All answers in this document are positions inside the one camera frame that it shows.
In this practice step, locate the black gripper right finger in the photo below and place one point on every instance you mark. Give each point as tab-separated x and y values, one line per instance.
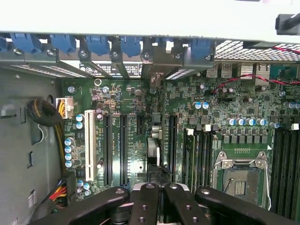
187	206

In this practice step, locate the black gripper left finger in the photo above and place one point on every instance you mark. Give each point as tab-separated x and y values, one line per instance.
145	206

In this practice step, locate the long expansion slot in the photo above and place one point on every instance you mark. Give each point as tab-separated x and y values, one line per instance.
124	150
108	150
173	145

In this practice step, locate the short expansion slot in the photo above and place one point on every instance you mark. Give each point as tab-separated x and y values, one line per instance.
140	124

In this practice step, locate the white expansion slot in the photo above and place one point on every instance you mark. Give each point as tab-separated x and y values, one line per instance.
90	145

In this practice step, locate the blue slot clip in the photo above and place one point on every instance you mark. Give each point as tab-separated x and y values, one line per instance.
63	43
25	42
131	47
97	44
200	48

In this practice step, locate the CPU socket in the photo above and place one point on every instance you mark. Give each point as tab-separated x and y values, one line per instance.
241	185

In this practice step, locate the green motherboard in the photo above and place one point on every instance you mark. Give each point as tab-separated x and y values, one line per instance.
211	110

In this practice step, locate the white power connector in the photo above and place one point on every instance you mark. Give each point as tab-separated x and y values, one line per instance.
68	107

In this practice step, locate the open black PC case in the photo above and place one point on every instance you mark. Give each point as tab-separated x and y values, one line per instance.
21	145

